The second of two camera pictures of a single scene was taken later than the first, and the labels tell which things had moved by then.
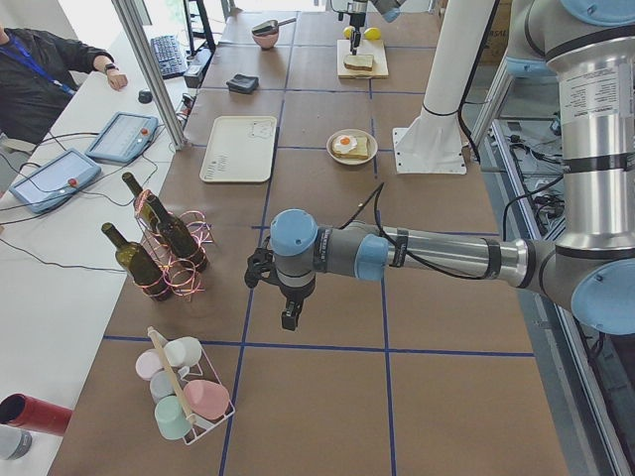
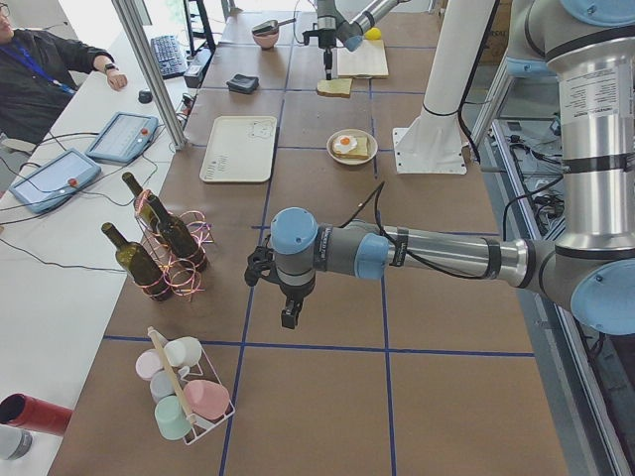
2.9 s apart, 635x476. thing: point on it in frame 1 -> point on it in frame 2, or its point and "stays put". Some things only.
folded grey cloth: x=242 y=83 stays put
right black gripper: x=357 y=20 -> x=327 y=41
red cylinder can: x=30 y=413 stays put
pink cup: x=208 y=401 stays put
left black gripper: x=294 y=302 stays put
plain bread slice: x=358 y=63 -> x=334 y=87
